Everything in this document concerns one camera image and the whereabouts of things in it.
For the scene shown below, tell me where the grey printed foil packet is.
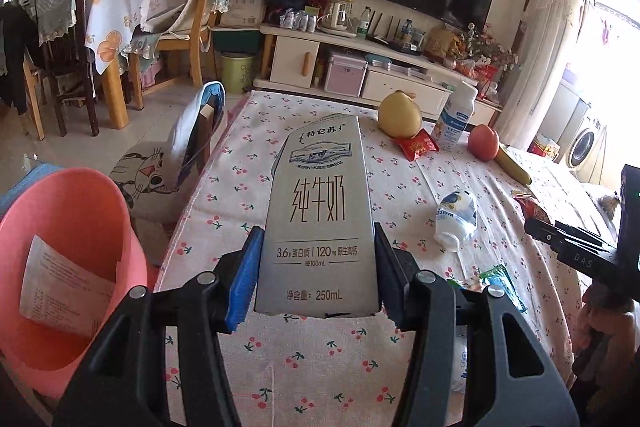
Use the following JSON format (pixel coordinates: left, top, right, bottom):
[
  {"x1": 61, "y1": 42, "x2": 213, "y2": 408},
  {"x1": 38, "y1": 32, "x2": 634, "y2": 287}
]
[{"x1": 18, "y1": 235, "x2": 119, "y2": 338}]

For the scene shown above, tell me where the white Magicday yogurt pouch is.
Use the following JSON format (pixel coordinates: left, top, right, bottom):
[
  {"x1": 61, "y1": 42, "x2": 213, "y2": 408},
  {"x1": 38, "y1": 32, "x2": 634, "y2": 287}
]
[{"x1": 434, "y1": 190, "x2": 478, "y2": 253}]

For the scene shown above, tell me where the green waste bin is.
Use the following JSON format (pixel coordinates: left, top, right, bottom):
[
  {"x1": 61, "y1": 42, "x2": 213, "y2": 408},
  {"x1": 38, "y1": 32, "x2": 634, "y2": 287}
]
[{"x1": 221, "y1": 52, "x2": 255, "y2": 94}]

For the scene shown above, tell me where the cherry print tablecloth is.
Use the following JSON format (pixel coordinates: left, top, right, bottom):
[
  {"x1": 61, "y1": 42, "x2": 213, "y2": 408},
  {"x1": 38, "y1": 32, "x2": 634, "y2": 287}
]
[{"x1": 150, "y1": 90, "x2": 616, "y2": 427}]

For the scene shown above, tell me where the pink storage box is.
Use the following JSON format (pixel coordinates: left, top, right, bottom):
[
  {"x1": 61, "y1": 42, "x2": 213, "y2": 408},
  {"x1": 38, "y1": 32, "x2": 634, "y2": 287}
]
[{"x1": 324, "y1": 51, "x2": 368, "y2": 96}]

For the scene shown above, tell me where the blue rabbit snack bag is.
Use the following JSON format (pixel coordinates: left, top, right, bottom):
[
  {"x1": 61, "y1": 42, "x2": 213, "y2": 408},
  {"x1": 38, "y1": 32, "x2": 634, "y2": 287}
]
[{"x1": 446, "y1": 265, "x2": 527, "y2": 313}]

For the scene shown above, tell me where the dark wooden chair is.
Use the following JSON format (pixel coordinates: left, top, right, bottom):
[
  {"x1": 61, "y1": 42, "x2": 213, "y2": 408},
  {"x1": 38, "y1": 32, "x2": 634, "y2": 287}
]
[{"x1": 35, "y1": 0, "x2": 100, "y2": 136}]

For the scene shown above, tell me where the pink plastic trash basin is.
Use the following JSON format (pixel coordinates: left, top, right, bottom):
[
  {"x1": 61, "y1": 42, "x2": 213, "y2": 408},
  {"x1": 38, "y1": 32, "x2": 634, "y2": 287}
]
[{"x1": 1, "y1": 168, "x2": 155, "y2": 399}]

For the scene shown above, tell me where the light wooden chair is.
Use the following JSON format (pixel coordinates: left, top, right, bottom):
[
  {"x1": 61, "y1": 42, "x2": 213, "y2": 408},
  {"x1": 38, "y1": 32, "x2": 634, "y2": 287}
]
[{"x1": 126, "y1": 0, "x2": 215, "y2": 110}]

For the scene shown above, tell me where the red snack wrapper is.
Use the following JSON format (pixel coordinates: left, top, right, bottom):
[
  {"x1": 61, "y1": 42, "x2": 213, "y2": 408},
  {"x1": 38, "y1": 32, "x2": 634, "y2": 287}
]
[{"x1": 394, "y1": 129, "x2": 439, "y2": 161}]

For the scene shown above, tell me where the person's right hand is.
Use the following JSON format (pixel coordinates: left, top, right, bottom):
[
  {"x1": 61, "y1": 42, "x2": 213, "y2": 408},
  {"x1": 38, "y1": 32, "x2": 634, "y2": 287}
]
[{"x1": 572, "y1": 283, "x2": 639, "y2": 388}]

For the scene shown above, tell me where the white TV cabinet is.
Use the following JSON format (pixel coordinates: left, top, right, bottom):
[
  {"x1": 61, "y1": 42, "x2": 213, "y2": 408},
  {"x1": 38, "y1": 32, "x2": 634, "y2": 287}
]
[{"x1": 254, "y1": 25, "x2": 476, "y2": 121}]

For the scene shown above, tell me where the yellow banana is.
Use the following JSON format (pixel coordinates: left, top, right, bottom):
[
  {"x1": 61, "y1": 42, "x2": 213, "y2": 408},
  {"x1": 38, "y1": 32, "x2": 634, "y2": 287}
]
[{"x1": 495, "y1": 144, "x2": 532, "y2": 185}]

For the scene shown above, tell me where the electric glass kettle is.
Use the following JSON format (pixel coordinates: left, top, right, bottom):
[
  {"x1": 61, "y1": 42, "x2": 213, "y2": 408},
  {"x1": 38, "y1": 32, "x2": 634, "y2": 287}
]
[{"x1": 318, "y1": 0, "x2": 357, "y2": 38}]

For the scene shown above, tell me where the red apple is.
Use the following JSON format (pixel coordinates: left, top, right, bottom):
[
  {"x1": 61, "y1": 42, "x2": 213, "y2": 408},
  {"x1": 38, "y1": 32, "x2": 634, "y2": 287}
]
[{"x1": 466, "y1": 124, "x2": 500, "y2": 162}]

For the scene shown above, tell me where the white washing machine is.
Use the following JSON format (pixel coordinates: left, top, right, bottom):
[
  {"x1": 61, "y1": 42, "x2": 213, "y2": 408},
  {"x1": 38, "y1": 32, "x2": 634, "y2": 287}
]
[{"x1": 563, "y1": 112, "x2": 606, "y2": 184}]

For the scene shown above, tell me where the orange print dining tablecloth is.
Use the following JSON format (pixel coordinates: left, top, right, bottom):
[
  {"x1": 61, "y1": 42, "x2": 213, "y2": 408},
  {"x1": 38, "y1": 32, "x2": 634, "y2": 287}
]
[{"x1": 85, "y1": 0, "x2": 143, "y2": 75}]

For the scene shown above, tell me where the white milk carton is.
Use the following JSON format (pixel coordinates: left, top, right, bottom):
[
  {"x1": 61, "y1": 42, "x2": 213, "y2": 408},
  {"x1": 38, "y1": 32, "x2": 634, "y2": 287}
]
[{"x1": 255, "y1": 114, "x2": 381, "y2": 319}]

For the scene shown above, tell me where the white blue yogurt bottle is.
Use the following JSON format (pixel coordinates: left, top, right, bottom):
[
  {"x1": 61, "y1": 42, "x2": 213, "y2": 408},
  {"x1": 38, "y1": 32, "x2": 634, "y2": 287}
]
[{"x1": 431, "y1": 82, "x2": 477, "y2": 150}]

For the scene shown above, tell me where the white lace curtain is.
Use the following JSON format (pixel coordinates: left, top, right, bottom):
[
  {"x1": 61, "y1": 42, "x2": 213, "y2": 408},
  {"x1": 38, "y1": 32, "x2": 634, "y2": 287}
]
[{"x1": 495, "y1": 0, "x2": 584, "y2": 150}]

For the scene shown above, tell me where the yellow pear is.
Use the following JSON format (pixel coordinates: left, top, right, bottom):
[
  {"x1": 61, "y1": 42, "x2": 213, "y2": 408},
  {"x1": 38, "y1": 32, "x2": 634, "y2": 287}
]
[{"x1": 378, "y1": 91, "x2": 422, "y2": 139}]

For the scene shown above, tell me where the cat print stool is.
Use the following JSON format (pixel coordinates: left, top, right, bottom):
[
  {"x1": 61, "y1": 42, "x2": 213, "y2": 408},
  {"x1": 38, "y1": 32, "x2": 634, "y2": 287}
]
[{"x1": 110, "y1": 142, "x2": 200, "y2": 225}]

